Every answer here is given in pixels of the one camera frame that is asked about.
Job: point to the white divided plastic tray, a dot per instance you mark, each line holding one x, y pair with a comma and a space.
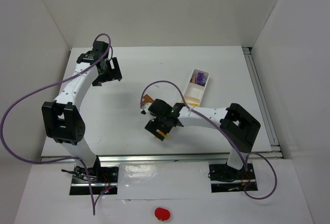
193, 93

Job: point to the short yellow lego brick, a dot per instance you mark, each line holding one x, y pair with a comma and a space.
160, 135

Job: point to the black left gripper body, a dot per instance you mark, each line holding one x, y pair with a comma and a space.
111, 72

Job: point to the red round button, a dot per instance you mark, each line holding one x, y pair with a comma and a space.
162, 214

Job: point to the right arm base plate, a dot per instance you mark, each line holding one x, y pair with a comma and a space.
225, 179

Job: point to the brown stepped lego plate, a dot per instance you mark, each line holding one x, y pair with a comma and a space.
147, 99

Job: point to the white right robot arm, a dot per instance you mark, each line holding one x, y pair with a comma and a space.
235, 123

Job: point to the aluminium table rail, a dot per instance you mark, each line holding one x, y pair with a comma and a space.
268, 124

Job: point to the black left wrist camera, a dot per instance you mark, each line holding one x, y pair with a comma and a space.
100, 47

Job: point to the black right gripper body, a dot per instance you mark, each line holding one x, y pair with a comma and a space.
157, 126

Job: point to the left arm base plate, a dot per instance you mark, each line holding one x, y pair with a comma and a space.
106, 183

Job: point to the front aluminium rail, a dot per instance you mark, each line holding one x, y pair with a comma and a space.
170, 158

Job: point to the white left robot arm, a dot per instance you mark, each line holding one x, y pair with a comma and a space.
62, 120

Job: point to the purple lego brick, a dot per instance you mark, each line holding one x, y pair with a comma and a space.
199, 78

